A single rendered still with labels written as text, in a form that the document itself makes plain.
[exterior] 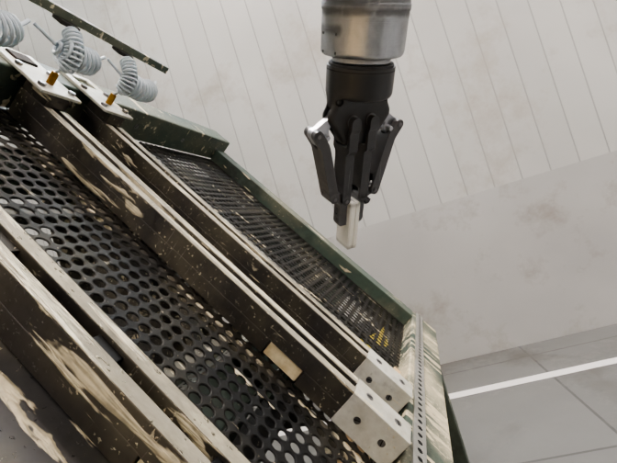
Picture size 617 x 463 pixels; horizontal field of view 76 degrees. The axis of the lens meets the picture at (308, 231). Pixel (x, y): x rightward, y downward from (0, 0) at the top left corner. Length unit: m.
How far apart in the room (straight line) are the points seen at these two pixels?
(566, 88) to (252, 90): 2.59
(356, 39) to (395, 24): 0.04
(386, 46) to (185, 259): 0.56
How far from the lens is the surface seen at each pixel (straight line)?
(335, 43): 0.43
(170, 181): 1.04
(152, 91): 1.24
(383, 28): 0.42
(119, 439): 0.48
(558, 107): 3.83
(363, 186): 0.50
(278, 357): 0.77
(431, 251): 3.47
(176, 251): 0.82
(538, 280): 3.69
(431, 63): 3.72
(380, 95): 0.44
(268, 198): 1.71
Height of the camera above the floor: 1.30
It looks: 2 degrees up
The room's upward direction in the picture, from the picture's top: 17 degrees counter-clockwise
